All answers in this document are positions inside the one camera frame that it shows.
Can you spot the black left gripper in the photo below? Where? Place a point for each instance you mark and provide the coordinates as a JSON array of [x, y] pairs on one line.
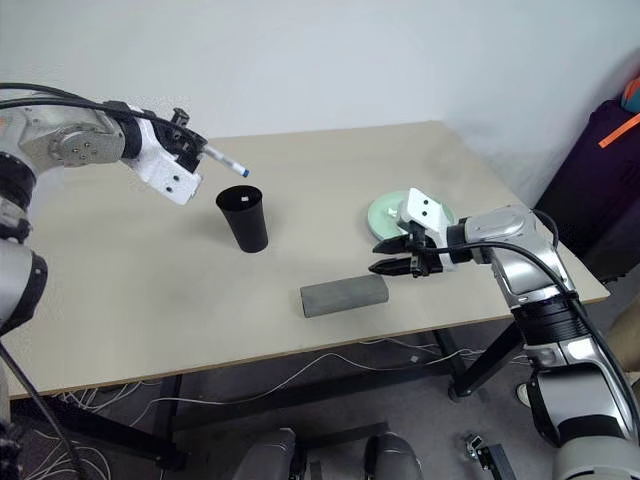
[[170, 137]]

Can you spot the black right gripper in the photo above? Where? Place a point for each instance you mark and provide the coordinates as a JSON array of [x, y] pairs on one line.
[[425, 255]]

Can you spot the blue capped white marker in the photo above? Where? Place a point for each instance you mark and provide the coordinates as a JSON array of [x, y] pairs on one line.
[[227, 162]]

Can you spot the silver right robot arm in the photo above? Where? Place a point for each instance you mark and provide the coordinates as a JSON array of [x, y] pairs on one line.
[[520, 250]]

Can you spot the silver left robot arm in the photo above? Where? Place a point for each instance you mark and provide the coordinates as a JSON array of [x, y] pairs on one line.
[[75, 140]]

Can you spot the pale round plate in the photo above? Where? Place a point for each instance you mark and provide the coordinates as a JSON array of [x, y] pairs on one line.
[[385, 220]]

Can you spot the black plastic cup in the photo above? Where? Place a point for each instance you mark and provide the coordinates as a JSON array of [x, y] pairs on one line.
[[247, 225]]

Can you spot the white shoe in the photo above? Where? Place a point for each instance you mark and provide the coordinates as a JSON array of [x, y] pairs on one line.
[[525, 395]]

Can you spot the grey rounded shape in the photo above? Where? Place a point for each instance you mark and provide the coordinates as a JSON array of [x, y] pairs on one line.
[[272, 455], [392, 457]]

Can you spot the dark purple bag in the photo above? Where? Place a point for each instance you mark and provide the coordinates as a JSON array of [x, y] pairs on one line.
[[600, 200]]

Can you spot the orange tape strip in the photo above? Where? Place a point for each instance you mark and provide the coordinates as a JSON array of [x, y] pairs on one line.
[[617, 132]]

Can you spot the red and blue rounded object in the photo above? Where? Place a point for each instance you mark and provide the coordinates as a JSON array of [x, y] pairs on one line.
[[634, 95]]

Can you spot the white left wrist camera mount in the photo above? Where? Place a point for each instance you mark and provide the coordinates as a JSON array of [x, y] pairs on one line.
[[165, 175]]

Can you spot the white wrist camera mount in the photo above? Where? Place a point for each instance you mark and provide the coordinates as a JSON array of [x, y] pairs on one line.
[[165, 175], [425, 212]]

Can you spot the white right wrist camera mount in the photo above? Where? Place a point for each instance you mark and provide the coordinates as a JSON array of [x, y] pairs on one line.
[[425, 212]]

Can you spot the black table frame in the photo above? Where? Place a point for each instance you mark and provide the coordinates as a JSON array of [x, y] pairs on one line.
[[485, 362]]

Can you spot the black bracket with caster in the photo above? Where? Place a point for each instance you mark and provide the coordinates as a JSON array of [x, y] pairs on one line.
[[492, 460]]

